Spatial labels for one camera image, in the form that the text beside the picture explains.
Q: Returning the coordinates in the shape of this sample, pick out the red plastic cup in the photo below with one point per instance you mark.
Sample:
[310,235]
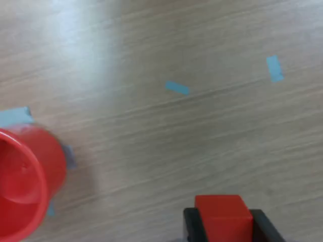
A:
[25,181]

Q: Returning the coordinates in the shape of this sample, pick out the red cube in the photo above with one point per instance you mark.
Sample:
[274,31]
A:
[224,216]

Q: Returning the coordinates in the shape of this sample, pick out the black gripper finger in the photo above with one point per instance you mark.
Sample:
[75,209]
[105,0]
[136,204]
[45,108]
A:
[267,229]
[193,227]

